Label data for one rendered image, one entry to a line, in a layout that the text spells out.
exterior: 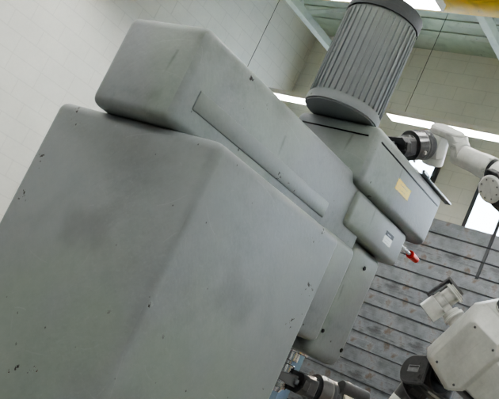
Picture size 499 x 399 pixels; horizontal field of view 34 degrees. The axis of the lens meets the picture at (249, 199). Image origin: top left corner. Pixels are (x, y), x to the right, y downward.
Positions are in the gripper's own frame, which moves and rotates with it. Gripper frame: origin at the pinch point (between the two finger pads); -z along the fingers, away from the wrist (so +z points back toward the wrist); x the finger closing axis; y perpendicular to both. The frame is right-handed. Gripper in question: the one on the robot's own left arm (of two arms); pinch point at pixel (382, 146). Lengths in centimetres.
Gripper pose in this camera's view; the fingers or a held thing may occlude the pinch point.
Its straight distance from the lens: 232.9
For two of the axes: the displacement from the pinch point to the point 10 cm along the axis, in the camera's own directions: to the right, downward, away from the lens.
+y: 0.1, -9.9, -1.4
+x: -5.9, -1.2, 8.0
